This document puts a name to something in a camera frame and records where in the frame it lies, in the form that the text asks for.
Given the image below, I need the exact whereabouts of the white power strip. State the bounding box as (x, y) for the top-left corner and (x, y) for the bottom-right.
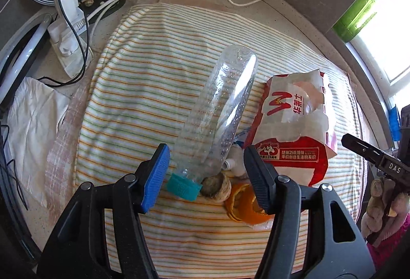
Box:
(47, 0), (93, 78)

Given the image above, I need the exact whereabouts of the pink checked towel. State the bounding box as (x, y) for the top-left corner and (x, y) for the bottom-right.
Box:
(45, 71), (93, 225)

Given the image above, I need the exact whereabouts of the white cloth at left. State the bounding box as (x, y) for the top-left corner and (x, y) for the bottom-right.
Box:
(7, 77), (70, 207)

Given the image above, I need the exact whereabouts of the black cable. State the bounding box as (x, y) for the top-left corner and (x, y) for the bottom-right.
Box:
(37, 0), (90, 88)

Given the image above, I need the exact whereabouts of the gloved right hand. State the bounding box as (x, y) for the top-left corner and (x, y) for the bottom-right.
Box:
(361, 178), (409, 248)

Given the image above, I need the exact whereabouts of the striped white cloth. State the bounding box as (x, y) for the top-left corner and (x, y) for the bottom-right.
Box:
(74, 3), (368, 278)

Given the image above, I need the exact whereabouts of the crumpled white tissue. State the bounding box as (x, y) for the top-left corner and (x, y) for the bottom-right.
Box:
(250, 220), (273, 231)

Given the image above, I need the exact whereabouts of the orange peel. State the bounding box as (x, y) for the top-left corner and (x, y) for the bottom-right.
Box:
(224, 183), (274, 226)

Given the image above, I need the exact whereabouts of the white toothpaste tube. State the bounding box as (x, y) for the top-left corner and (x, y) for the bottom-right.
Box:
(222, 144), (247, 178)

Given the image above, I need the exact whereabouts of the green soap bottle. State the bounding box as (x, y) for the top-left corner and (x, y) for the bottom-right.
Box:
(333, 0), (377, 43)

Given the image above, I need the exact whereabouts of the brown round food scrap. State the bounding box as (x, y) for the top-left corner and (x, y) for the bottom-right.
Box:
(200, 173), (232, 203)

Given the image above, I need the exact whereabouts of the clear plastic bottle teal cap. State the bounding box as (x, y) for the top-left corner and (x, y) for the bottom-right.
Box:
(166, 45), (258, 201)

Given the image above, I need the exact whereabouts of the red white paper bag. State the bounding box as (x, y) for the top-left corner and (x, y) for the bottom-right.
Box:
(244, 70), (338, 187)

